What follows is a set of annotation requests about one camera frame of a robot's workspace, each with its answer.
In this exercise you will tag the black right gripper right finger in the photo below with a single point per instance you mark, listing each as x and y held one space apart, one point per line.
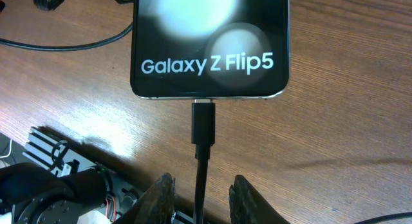
248 206

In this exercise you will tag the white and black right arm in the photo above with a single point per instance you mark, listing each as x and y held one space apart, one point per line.
31 194

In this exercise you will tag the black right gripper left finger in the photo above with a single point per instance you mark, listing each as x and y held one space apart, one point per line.
155 206

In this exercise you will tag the aluminium robot base mount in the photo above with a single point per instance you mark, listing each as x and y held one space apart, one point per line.
50 153

